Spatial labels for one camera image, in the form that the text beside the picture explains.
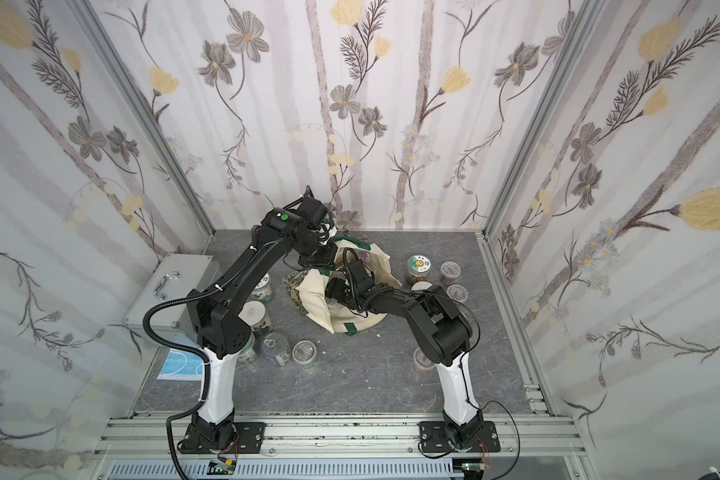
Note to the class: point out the clear jar grey contents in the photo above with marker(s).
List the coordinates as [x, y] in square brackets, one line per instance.
[457, 292]

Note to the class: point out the blue face mask pack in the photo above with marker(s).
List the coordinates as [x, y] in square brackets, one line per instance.
[181, 366]

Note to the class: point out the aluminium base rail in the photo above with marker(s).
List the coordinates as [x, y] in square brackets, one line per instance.
[520, 437]

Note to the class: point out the white cartoon label seed jar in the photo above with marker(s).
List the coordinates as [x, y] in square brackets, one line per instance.
[418, 268]

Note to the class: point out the grey metal case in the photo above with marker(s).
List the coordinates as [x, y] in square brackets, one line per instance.
[174, 278]

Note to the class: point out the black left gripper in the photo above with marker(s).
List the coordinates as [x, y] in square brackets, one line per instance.
[325, 241]

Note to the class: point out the plain white lid jar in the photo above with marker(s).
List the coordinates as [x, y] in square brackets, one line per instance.
[255, 314]

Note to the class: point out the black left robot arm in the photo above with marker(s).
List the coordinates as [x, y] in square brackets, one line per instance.
[302, 226]

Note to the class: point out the white text label jar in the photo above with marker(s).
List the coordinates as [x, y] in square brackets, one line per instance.
[421, 286]

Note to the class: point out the white purple cartoon seed jar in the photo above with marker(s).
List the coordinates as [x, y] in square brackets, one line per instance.
[249, 353]

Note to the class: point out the clear purple label seed jar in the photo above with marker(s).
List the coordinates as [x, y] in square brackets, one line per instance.
[450, 272]

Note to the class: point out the silver tin can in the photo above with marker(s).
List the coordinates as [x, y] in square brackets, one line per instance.
[276, 348]

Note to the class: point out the cream canvas tote bag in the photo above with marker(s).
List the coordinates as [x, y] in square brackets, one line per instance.
[325, 296]

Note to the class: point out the yellow stripe lid jar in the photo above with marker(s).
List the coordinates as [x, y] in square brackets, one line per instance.
[421, 362]

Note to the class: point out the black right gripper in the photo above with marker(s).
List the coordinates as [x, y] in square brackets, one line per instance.
[341, 285]

